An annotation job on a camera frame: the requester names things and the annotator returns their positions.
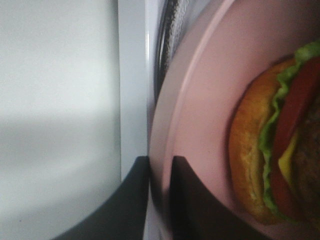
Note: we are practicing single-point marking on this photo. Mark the burger with sesame-free bun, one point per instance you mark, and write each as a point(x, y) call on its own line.
point(274, 141)

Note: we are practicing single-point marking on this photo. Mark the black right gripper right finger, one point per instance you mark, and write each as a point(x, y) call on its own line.
point(196, 214)

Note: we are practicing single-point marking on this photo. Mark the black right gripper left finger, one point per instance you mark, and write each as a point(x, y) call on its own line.
point(123, 215)

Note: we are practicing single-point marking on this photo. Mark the pink round plate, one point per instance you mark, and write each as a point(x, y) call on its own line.
point(231, 43)

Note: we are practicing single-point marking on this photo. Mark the white microwave oven body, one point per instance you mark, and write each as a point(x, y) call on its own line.
point(138, 25)

